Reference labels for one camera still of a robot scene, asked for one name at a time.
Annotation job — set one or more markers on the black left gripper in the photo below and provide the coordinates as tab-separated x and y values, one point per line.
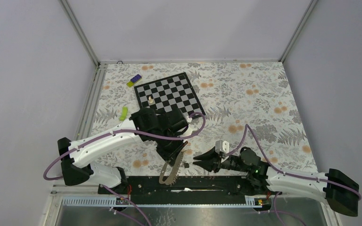
170	156

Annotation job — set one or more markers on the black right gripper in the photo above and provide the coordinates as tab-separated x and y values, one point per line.
213	161

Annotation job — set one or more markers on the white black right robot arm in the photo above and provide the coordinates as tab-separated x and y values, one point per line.
333	188

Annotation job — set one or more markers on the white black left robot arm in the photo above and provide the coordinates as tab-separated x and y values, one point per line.
79	158

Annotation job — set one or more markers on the black grey chessboard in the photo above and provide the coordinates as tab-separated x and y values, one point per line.
170	93

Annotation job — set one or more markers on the green arch toy block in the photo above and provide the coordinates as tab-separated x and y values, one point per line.
124	113

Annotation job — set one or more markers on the floral table mat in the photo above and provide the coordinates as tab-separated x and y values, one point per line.
250	102

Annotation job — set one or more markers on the purple yellow toy brick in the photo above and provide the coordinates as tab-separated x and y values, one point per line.
134	80

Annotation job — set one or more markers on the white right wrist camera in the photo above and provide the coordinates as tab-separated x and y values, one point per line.
222	146

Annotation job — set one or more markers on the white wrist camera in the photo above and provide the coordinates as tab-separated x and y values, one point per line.
222	146
190	124

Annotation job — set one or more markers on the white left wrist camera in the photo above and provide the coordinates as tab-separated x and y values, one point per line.
190	124

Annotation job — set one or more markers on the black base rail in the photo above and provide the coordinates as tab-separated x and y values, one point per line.
206	190

